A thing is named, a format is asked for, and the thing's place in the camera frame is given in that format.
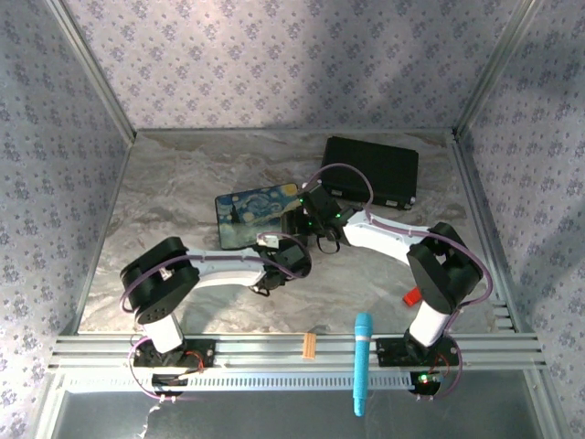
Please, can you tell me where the starry night painting box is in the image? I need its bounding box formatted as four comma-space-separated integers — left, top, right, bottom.
214, 181, 299, 251

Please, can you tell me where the black hard case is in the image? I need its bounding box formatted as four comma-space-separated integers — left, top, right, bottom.
319, 135, 420, 211

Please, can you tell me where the cyan marker pen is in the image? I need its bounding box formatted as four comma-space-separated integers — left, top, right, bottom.
351, 313, 375, 418

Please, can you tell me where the circuit board with green light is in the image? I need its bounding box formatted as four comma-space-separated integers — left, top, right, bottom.
408, 369, 444, 395

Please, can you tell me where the thin black cable loop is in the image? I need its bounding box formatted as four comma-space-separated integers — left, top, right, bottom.
314, 231, 342, 256

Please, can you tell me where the aluminium mounting rail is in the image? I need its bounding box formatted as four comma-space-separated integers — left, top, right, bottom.
48, 332, 548, 370

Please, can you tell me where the white slotted cable duct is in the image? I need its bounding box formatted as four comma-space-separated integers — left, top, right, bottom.
57, 369, 412, 393

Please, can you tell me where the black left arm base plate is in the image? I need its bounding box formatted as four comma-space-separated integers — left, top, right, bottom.
132, 337, 217, 370

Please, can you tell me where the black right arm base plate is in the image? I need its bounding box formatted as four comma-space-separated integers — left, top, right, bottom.
375, 336, 459, 369

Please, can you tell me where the aluminium frame post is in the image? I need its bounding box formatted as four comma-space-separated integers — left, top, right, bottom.
452, 0, 537, 138
45, 0, 139, 144

